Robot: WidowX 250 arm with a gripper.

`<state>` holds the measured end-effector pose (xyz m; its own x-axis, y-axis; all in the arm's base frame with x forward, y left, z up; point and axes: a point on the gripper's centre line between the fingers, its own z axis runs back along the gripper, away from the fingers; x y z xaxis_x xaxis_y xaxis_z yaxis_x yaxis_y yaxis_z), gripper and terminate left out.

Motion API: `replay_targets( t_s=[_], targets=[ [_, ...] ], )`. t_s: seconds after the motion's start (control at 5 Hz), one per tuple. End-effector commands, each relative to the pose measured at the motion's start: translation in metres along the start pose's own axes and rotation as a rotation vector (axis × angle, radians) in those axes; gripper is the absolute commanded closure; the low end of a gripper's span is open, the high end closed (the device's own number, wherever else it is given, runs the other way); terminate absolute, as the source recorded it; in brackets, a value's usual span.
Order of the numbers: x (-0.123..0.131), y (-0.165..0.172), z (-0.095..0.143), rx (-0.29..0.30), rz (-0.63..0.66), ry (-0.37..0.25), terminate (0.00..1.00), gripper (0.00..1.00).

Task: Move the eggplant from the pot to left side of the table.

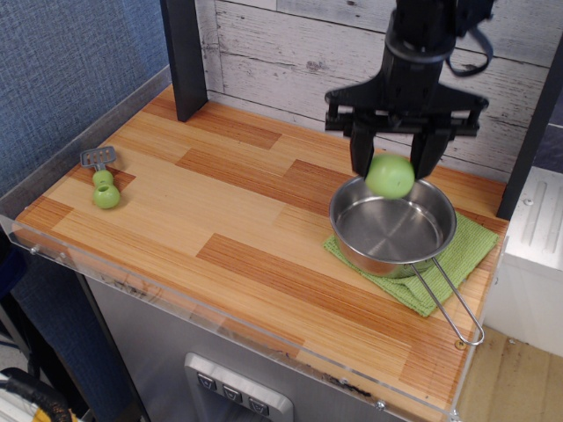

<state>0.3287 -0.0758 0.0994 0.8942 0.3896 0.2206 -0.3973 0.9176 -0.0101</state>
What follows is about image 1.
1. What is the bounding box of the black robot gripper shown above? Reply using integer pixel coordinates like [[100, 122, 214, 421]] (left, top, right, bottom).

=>
[[325, 44, 489, 179]]

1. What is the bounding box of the green toy pear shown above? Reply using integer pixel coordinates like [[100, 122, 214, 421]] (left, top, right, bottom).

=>
[[365, 154, 415, 200]]

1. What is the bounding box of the clear acrylic guard rail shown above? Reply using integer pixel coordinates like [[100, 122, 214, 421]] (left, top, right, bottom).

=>
[[0, 78, 511, 422]]

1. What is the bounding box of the silver dispenser button panel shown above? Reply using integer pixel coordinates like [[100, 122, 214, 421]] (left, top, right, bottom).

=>
[[184, 353, 294, 422]]

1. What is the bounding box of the black post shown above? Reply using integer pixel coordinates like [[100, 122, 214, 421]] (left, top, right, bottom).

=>
[[160, 0, 208, 122], [496, 42, 562, 220]]

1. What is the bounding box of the green woven cloth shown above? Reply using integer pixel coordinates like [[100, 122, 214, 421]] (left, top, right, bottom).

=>
[[323, 213, 499, 317]]

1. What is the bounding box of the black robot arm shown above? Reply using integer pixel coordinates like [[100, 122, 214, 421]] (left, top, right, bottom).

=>
[[325, 1, 494, 178]]

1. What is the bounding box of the yellow black object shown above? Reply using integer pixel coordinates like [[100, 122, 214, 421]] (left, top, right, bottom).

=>
[[32, 402, 75, 422]]

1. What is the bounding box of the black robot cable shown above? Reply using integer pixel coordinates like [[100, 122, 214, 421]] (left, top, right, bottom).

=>
[[443, 24, 494, 78]]

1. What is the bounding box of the black left post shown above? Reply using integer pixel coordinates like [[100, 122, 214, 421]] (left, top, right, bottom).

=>
[[160, 0, 208, 122]]

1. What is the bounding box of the white ridged box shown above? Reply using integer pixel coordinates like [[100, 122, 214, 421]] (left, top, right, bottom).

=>
[[485, 167, 562, 356]]

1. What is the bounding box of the stainless steel cabinet front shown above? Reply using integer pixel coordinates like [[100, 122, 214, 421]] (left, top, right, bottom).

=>
[[87, 278, 411, 421]]

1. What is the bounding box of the black right post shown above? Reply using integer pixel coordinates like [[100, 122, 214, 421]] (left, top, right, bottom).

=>
[[496, 42, 562, 220]]

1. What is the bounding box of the green handled toy spatula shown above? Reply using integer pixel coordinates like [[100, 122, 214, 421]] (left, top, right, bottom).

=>
[[80, 146, 121, 209]]

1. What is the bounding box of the stainless steel pot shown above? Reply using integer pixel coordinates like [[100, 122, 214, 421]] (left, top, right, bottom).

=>
[[329, 177, 485, 346]]

